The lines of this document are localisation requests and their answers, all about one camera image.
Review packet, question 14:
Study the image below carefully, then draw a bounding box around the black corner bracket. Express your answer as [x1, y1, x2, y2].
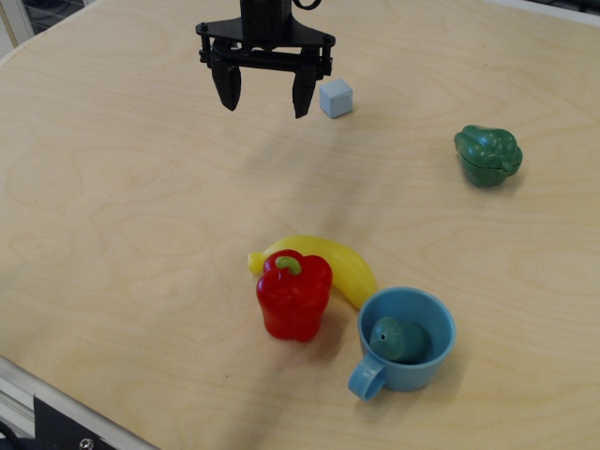
[34, 397, 115, 450]

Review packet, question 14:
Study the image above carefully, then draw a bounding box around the light blue cube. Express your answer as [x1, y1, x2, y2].
[320, 79, 353, 118]

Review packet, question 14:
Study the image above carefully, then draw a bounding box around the aluminium table frame rail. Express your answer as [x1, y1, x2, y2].
[1, 358, 155, 450]

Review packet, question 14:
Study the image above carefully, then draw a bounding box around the black braided cable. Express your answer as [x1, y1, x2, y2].
[0, 419, 29, 450]

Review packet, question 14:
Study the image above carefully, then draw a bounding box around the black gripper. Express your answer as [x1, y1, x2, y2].
[196, 1, 336, 119]

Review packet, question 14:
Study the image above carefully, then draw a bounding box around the yellow toy banana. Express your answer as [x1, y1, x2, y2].
[247, 235, 378, 309]

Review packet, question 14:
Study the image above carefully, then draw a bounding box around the blue cup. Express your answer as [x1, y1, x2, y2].
[348, 287, 457, 401]

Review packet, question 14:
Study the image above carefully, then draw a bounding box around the green toy cucumber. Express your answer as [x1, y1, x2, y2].
[368, 316, 431, 364]

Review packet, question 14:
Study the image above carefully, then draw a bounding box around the red toy bell pepper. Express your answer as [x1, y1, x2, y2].
[256, 249, 333, 342]

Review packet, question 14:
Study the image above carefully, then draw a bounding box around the green toy bell pepper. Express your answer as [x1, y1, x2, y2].
[454, 125, 523, 188]

